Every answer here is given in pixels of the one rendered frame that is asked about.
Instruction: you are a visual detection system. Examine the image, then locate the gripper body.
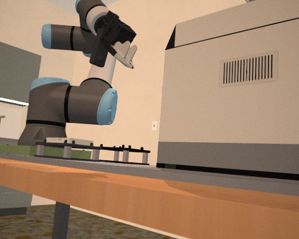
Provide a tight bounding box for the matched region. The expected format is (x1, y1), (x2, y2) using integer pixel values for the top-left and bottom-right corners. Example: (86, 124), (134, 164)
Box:
(94, 11), (137, 46)

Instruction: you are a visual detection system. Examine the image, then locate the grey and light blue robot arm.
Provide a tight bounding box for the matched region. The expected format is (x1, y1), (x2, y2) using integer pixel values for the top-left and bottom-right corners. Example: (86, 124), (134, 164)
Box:
(17, 0), (118, 146)

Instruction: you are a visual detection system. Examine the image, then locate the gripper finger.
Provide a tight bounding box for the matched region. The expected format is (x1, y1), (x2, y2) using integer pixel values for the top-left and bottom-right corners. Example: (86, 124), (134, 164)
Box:
(101, 40), (133, 68)
(126, 45), (137, 69)

